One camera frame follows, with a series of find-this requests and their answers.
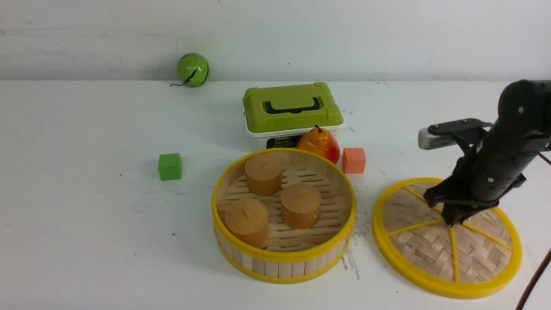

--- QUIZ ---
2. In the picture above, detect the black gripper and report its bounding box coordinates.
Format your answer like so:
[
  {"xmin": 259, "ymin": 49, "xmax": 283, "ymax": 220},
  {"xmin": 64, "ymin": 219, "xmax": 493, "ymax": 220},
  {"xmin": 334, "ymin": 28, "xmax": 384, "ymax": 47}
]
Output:
[{"xmin": 423, "ymin": 124, "xmax": 539, "ymax": 226}]

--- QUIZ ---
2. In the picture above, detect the yellow woven steamer lid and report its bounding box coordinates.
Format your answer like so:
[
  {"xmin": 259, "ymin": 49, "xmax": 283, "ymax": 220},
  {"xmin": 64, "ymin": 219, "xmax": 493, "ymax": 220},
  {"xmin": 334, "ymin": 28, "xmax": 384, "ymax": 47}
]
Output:
[{"xmin": 372, "ymin": 178, "xmax": 522, "ymax": 299}]

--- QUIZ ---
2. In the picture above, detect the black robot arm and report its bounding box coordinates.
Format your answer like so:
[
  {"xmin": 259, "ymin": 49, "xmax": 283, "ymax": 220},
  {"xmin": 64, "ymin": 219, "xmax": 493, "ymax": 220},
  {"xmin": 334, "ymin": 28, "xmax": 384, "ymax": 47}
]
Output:
[{"xmin": 418, "ymin": 79, "xmax": 551, "ymax": 226}]

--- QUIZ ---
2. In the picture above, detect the yellow bamboo steamer basket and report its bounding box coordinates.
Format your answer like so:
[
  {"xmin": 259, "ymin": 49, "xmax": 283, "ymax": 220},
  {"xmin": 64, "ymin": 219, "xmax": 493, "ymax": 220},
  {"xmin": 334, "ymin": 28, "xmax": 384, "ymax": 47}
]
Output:
[{"xmin": 211, "ymin": 149, "xmax": 357, "ymax": 284}]

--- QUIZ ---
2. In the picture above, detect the orange cube block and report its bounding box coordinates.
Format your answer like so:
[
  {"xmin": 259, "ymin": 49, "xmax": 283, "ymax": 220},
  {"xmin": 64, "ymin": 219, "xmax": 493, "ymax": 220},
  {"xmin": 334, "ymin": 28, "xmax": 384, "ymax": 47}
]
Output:
[{"xmin": 342, "ymin": 147, "xmax": 367, "ymax": 174}]

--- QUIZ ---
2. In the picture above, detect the brown toy bun right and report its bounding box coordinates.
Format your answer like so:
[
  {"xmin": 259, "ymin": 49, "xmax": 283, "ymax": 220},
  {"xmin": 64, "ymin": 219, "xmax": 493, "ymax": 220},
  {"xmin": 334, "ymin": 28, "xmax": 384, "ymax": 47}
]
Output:
[{"xmin": 281, "ymin": 183, "xmax": 322, "ymax": 229}]

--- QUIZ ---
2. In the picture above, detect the brown toy bun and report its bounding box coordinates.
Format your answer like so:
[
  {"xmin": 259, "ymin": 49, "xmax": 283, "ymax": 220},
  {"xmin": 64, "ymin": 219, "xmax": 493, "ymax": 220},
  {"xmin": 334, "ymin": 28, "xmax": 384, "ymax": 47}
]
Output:
[
  {"xmin": 281, "ymin": 183, "xmax": 322, "ymax": 229},
  {"xmin": 245, "ymin": 154, "xmax": 284, "ymax": 196},
  {"xmin": 225, "ymin": 198, "xmax": 269, "ymax": 247}
]

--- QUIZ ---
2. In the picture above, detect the orange red toy pear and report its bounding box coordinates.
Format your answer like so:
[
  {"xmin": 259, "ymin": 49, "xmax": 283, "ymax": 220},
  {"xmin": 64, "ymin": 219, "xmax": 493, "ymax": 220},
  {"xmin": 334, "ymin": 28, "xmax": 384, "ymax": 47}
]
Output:
[{"xmin": 296, "ymin": 125, "xmax": 341, "ymax": 164}]

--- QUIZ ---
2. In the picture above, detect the brown toy bun rear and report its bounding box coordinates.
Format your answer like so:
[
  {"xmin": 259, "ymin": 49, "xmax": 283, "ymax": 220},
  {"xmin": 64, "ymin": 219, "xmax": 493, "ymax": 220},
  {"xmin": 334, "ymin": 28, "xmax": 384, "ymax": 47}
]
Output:
[{"xmin": 245, "ymin": 154, "xmax": 284, "ymax": 196}]

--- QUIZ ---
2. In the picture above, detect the green lidded white box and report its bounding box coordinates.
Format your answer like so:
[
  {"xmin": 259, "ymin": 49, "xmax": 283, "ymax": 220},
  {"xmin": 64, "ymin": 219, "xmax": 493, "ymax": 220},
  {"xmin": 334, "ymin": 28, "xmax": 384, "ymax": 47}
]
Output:
[{"xmin": 243, "ymin": 82, "xmax": 345, "ymax": 151}]

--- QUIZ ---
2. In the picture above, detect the brown toy bun front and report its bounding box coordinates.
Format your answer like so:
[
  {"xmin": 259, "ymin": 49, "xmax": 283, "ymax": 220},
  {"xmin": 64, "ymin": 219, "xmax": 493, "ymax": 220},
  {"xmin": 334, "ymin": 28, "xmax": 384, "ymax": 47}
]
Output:
[{"xmin": 225, "ymin": 198, "xmax": 269, "ymax": 247}]

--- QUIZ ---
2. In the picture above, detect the green cube block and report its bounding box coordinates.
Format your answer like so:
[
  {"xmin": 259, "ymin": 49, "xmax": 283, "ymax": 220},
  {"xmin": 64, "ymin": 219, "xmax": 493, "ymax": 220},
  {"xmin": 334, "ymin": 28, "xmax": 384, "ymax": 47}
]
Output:
[{"xmin": 158, "ymin": 153, "xmax": 183, "ymax": 181}]

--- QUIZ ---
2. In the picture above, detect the green toy watermelon ball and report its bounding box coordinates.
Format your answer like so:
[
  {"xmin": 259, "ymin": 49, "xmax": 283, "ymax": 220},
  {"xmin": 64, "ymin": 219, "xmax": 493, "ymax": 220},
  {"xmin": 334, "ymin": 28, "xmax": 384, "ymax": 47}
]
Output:
[{"xmin": 170, "ymin": 53, "xmax": 210, "ymax": 87}]

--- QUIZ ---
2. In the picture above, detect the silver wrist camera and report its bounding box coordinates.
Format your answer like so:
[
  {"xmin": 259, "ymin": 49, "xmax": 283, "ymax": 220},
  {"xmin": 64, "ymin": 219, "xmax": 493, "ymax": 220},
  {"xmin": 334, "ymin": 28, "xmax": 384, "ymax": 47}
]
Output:
[{"xmin": 418, "ymin": 118, "xmax": 493, "ymax": 152}]

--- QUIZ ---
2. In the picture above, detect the dark cable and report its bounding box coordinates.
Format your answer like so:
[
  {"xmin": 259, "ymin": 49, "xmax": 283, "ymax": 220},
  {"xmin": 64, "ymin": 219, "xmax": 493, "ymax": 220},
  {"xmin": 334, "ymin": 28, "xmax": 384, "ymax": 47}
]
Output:
[{"xmin": 515, "ymin": 249, "xmax": 551, "ymax": 310}]

